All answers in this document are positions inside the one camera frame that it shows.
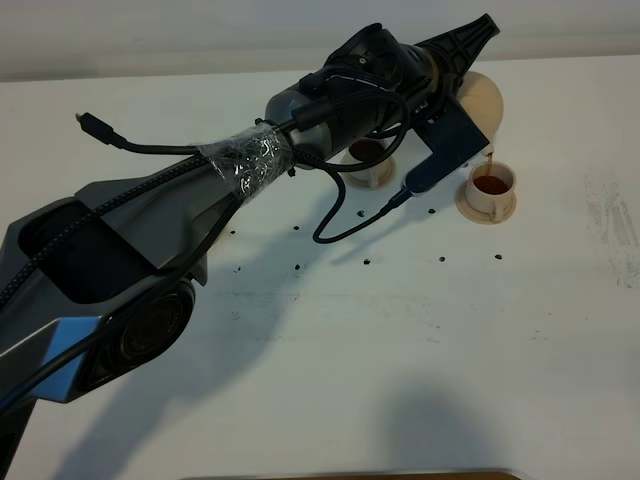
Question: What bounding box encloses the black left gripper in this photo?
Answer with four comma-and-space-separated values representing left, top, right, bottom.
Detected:
299, 14, 500, 149

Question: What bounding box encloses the beige teapot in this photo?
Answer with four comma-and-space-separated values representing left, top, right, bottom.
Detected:
457, 71, 504, 157

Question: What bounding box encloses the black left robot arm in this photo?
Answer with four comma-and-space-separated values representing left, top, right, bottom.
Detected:
1, 15, 499, 441

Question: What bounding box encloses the beige teacup right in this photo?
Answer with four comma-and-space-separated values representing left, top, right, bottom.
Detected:
465, 162, 517, 224

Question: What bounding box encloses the beige saucer right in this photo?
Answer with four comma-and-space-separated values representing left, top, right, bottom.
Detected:
455, 180, 517, 225

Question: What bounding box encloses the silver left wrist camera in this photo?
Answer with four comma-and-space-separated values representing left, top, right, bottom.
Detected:
403, 101, 489, 195

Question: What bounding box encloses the black left camera cable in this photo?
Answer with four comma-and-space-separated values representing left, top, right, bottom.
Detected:
0, 69, 416, 311

